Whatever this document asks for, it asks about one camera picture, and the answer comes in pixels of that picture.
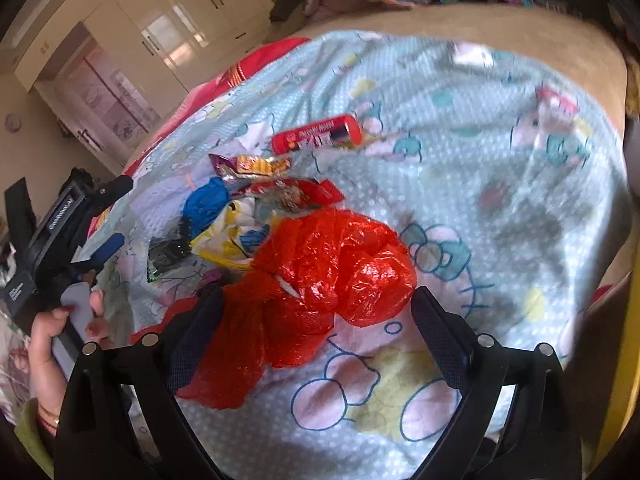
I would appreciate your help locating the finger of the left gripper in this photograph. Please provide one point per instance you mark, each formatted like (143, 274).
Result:
(98, 258)
(107, 194)

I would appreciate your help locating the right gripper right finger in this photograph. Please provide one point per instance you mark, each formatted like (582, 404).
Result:
(447, 337)

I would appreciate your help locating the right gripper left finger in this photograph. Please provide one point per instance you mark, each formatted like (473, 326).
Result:
(191, 338)

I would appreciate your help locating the black small wrapper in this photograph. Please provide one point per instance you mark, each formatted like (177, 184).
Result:
(166, 254)

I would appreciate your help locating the yellow white plastic bag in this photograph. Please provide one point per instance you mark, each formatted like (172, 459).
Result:
(235, 235)

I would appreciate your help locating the blue plastic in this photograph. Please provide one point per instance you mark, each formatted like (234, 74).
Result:
(204, 205)

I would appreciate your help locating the purple gold snack wrapper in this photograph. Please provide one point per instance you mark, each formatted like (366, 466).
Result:
(249, 167)

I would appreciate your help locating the red plastic bag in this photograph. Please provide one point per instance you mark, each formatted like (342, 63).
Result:
(309, 272)

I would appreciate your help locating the red snack tube wrapper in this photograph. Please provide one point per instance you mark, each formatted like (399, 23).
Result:
(336, 132)

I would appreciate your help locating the left green sleeve forearm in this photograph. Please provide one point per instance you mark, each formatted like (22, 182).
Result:
(36, 430)

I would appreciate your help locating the left hand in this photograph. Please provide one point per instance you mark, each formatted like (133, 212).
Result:
(47, 376)

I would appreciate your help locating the red pink blanket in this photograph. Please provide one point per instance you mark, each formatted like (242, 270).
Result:
(212, 92)

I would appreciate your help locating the pink cartoon door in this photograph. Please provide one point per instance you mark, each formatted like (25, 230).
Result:
(96, 102)

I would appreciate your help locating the light blue cartoon blanket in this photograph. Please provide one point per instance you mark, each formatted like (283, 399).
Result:
(350, 209)

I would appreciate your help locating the cream glossy wardrobe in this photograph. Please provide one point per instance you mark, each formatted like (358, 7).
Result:
(164, 47)

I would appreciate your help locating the beige bed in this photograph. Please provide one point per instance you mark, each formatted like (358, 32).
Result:
(500, 45)

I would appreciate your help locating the round wall clock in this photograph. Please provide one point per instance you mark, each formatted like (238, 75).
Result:
(12, 123)

